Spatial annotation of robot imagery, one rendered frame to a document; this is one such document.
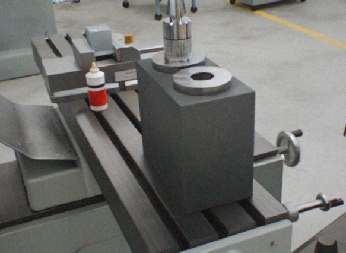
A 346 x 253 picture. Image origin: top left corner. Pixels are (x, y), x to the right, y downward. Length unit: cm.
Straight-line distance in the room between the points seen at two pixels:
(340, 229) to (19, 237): 76
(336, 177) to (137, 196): 189
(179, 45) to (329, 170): 196
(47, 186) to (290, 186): 159
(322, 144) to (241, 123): 220
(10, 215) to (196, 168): 58
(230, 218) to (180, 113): 19
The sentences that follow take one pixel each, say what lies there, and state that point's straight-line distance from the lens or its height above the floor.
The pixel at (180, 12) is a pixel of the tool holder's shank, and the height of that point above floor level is 120.
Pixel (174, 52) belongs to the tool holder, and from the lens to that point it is 82.
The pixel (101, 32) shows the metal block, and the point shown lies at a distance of 124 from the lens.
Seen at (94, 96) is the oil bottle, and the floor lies 95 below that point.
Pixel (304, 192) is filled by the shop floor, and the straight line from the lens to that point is 250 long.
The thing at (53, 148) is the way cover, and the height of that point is 85.
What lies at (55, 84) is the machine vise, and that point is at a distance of 122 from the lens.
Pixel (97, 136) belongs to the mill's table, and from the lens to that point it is 104.
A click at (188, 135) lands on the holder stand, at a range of 72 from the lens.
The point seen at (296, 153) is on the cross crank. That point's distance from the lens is 154.
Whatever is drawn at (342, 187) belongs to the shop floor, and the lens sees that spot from 258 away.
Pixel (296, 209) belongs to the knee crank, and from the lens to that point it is 149.
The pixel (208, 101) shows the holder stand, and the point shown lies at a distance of 71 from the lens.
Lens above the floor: 139
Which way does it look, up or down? 27 degrees down
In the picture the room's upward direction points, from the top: 3 degrees counter-clockwise
